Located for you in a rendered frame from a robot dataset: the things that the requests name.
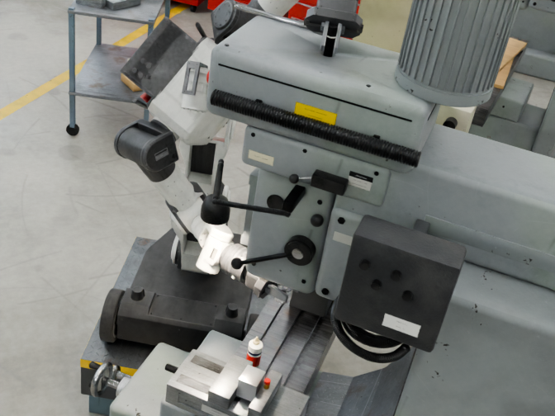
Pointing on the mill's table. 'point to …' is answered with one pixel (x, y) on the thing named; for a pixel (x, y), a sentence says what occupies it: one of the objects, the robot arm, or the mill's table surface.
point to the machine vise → (296, 399)
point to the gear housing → (367, 194)
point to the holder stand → (310, 303)
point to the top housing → (320, 87)
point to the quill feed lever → (298, 252)
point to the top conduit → (376, 146)
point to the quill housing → (274, 186)
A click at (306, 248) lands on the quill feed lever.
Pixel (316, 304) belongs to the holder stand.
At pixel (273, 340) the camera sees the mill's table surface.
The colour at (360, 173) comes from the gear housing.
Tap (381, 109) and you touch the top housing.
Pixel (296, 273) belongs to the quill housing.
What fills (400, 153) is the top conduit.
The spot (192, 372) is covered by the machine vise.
